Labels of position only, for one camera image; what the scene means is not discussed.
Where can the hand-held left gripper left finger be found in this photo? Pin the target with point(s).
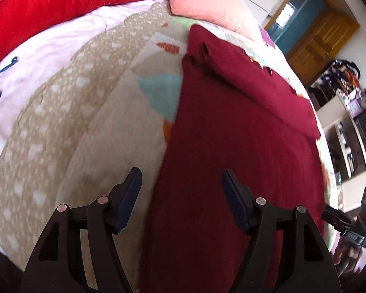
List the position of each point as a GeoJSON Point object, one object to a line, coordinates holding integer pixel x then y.
{"type": "Point", "coordinates": [128, 200]}

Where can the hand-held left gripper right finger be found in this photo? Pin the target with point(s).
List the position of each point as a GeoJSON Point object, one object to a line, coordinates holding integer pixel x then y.
{"type": "Point", "coordinates": [233, 200]}

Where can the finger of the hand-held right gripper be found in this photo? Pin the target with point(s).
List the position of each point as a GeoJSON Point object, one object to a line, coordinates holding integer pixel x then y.
{"type": "Point", "coordinates": [335, 216]}

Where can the dark red pants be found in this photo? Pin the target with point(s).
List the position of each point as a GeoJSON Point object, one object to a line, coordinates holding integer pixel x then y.
{"type": "Point", "coordinates": [231, 122]}

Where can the person's right hand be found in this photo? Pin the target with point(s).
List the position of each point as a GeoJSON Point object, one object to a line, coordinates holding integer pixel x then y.
{"type": "Point", "coordinates": [346, 256]}

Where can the patchwork patterned fleece blanket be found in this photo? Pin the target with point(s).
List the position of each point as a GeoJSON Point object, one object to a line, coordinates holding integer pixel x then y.
{"type": "Point", "coordinates": [131, 122]}

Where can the white shelf unit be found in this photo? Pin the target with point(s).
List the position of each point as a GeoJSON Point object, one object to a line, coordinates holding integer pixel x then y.
{"type": "Point", "coordinates": [338, 119]}

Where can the beige lace blanket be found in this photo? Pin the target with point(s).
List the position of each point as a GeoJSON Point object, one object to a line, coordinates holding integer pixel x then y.
{"type": "Point", "coordinates": [48, 134]}

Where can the purple paper piece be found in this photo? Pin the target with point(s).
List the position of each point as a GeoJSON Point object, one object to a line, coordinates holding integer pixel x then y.
{"type": "Point", "coordinates": [266, 35]}

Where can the brown wooden door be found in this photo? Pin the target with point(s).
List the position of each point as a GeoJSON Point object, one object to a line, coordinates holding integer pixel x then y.
{"type": "Point", "coordinates": [320, 42]}

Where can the white bed sheet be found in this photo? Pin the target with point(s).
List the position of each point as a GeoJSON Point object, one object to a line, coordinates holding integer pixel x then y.
{"type": "Point", "coordinates": [39, 48]}

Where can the teal door panel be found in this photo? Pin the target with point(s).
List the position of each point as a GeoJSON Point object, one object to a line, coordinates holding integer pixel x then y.
{"type": "Point", "coordinates": [302, 15]}

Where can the pink pillow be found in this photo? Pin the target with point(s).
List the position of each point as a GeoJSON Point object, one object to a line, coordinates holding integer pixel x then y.
{"type": "Point", "coordinates": [207, 0]}

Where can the red embroidered pillow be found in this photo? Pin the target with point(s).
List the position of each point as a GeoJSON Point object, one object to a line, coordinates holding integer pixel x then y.
{"type": "Point", "coordinates": [39, 3]}

